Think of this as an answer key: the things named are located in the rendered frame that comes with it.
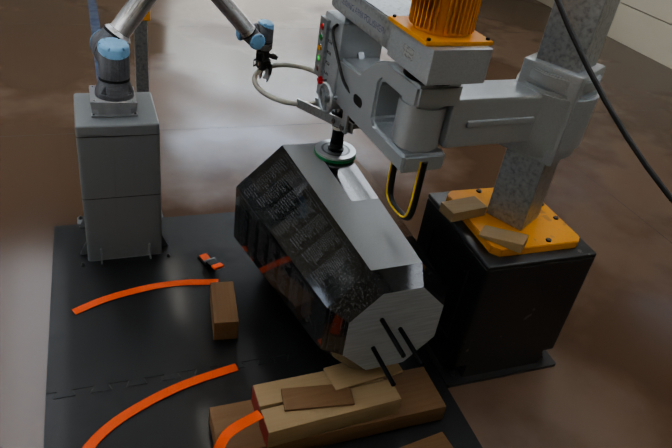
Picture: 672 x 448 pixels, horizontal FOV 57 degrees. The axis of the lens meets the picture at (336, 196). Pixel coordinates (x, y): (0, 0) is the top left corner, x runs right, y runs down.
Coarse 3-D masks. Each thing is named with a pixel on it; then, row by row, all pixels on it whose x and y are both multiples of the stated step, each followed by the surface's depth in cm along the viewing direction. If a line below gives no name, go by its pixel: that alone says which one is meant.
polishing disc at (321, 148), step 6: (318, 144) 319; (324, 144) 320; (348, 144) 324; (318, 150) 314; (324, 150) 315; (348, 150) 318; (354, 150) 319; (324, 156) 310; (330, 156) 310; (336, 156) 311; (342, 156) 312; (348, 156) 313; (354, 156) 316
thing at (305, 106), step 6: (300, 102) 339; (306, 102) 332; (318, 102) 344; (300, 108) 340; (306, 108) 332; (312, 108) 324; (318, 108) 317; (312, 114) 325; (318, 114) 318; (324, 114) 311; (330, 114) 304; (324, 120) 312; (330, 120) 305; (336, 120) 298; (336, 126) 299; (342, 126) 285; (348, 126) 287; (354, 126) 288; (348, 132) 288
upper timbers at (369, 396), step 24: (264, 384) 263; (288, 384) 265; (312, 384) 266; (384, 384) 272; (264, 408) 255; (336, 408) 258; (360, 408) 259; (384, 408) 265; (264, 432) 249; (288, 432) 248; (312, 432) 255
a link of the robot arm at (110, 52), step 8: (104, 40) 302; (112, 40) 303; (120, 40) 305; (96, 48) 307; (104, 48) 296; (112, 48) 297; (120, 48) 298; (128, 48) 302; (96, 56) 305; (104, 56) 297; (112, 56) 297; (120, 56) 299; (128, 56) 304; (104, 64) 299; (112, 64) 299; (120, 64) 301; (128, 64) 306; (104, 72) 301; (112, 72) 301; (120, 72) 303; (128, 72) 308; (112, 80) 303; (120, 80) 305
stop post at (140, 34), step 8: (144, 24) 394; (136, 32) 395; (144, 32) 397; (136, 40) 398; (144, 40) 400; (136, 48) 401; (144, 48) 403; (136, 56) 404; (144, 56) 406; (136, 64) 407; (144, 64) 408; (136, 72) 410; (144, 72) 411; (136, 80) 413; (144, 80) 414; (136, 88) 419; (144, 88) 418
